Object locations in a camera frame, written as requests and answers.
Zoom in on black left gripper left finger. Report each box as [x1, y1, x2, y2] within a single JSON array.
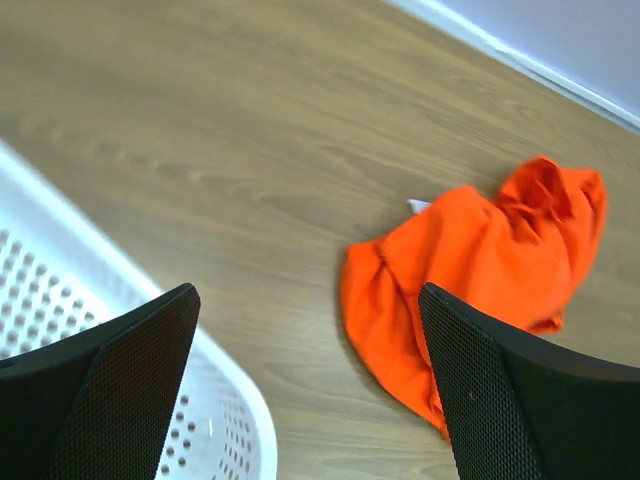
[[1, 283, 200, 479]]

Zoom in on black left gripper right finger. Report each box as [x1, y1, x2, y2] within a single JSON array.
[[419, 283, 639, 479]]

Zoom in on white perforated plastic basket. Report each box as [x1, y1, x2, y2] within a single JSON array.
[[1, 146, 278, 479]]

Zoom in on orange t shirt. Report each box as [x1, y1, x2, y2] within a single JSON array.
[[339, 157, 608, 430]]

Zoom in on aluminium frame rail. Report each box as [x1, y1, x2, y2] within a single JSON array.
[[395, 1, 639, 133]]

